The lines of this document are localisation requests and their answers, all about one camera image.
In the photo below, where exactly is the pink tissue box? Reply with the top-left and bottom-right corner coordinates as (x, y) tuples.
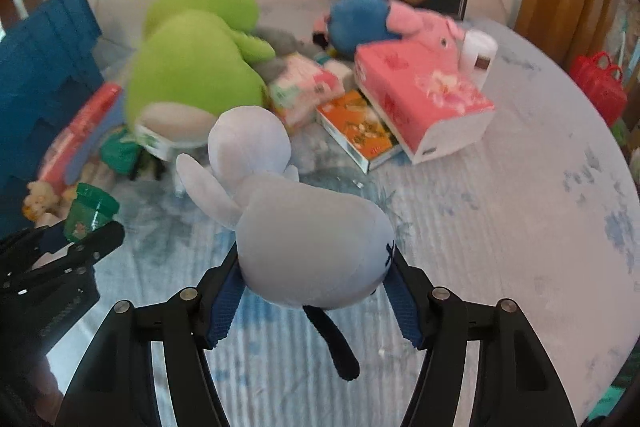
(355, 40), (496, 165)

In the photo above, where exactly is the white small bottle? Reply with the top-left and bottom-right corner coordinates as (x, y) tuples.
(459, 28), (498, 90)

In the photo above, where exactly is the green frog plush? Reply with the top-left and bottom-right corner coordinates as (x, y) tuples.
(125, 0), (277, 161)

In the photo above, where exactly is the blue foam boomerang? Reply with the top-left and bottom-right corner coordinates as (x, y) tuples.
(64, 92), (125, 185)

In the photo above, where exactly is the blue plastic crate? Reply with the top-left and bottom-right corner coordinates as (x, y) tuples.
(0, 0), (103, 236)

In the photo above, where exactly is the orange snack box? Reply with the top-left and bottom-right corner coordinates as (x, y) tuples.
(317, 90), (402, 173)

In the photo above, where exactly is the green wipes pack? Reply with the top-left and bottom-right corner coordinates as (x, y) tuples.
(99, 128), (141, 176)

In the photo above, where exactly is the long pink tissue pack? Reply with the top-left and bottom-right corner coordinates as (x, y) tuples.
(37, 82), (124, 194)

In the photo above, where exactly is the small cream bear plush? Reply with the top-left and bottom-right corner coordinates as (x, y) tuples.
(22, 180), (61, 225)

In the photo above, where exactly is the blue pink plush toy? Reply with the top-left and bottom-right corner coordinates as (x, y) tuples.
(314, 0), (465, 56)

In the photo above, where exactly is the green plastic jar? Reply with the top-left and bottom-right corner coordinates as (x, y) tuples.
(64, 182), (119, 243)

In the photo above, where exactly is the white penguin plush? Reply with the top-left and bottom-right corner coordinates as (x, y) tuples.
(176, 106), (395, 381)

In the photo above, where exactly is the grey plush toy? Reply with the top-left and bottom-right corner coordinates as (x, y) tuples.
(252, 26), (323, 84)

